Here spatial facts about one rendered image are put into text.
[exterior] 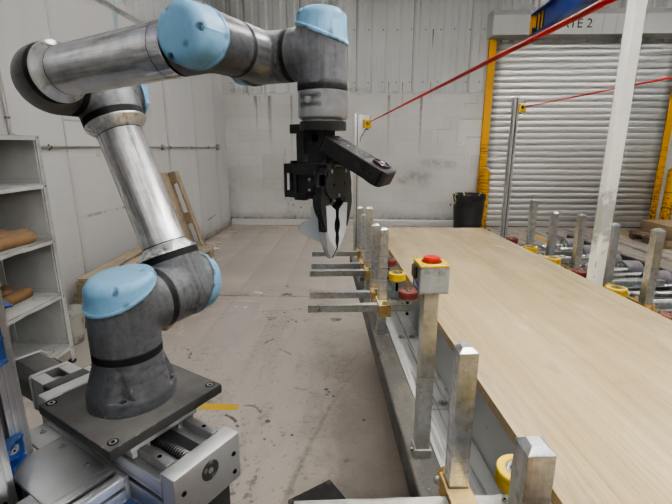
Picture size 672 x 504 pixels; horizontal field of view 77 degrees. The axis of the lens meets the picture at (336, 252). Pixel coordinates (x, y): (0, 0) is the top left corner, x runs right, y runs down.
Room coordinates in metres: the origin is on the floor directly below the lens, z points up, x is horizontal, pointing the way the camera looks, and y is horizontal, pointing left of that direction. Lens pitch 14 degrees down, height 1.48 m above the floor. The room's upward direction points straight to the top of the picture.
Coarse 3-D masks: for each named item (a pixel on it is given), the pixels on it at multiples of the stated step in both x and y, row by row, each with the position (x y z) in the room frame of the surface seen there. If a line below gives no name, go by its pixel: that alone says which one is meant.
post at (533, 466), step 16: (528, 448) 0.43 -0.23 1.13; (544, 448) 0.43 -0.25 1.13; (512, 464) 0.46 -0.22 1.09; (528, 464) 0.42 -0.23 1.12; (544, 464) 0.42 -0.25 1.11; (512, 480) 0.45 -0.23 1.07; (528, 480) 0.42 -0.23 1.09; (544, 480) 0.42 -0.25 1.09; (512, 496) 0.45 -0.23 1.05; (528, 496) 0.42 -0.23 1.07; (544, 496) 0.42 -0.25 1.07
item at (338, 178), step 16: (304, 128) 0.65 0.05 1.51; (320, 128) 0.64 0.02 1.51; (336, 128) 0.64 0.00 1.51; (304, 144) 0.67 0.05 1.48; (320, 144) 0.65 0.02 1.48; (304, 160) 0.67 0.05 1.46; (320, 160) 0.66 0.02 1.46; (304, 176) 0.65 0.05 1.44; (320, 176) 0.63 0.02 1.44; (336, 176) 0.65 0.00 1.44; (288, 192) 0.66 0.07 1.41; (304, 192) 0.65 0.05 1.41; (336, 192) 0.65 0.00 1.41
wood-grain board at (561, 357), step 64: (448, 256) 2.23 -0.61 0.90; (512, 256) 2.23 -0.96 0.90; (448, 320) 1.35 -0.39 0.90; (512, 320) 1.35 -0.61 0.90; (576, 320) 1.35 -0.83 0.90; (640, 320) 1.35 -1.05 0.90; (512, 384) 0.95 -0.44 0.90; (576, 384) 0.95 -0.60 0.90; (640, 384) 0.95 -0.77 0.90; (576, 448) 0.72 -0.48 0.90; (640, 448) 0.72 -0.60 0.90
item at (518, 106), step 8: (512, 104) 3.06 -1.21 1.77; (520, 104) 3.01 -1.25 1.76; (512, 112) 3.05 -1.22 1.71; (520, 112) 3.03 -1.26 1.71; (512, 120) 3.03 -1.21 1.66; (512, 128) 3.03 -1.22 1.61; (512, 136) 3.03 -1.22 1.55; (512, 144) 3.03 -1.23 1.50; (512, 152) 3.04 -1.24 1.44; (512, 160) 3.03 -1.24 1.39; (512, 168) 3.03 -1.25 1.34; (512, 176) 3.03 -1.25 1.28; (504, 184) 3.06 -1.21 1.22; (504, 192) 3.05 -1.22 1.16; (504, 200) 3.04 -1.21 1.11; (504, 208) 3.03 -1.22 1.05; (504, 216) 3.03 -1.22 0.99; (504, 224) 3.03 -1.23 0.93; (504, 232) 3.04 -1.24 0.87
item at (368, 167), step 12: (324, 144) 0.64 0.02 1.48; (336, 144) 0.63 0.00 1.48; (348, 144) 0.65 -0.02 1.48; (336, 156) 0.63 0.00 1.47; (348, 156) 0.62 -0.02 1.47; (360, 156) 0.62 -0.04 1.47; (372, 156) 0.65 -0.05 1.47; (348, 168) 0.62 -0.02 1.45; (360, 168) 0.61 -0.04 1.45; (372, 168) 0.60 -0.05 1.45; (384, 168) 0.61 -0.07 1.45; (372, 180) 0.60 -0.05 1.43; (384, 180) 0.60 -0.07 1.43
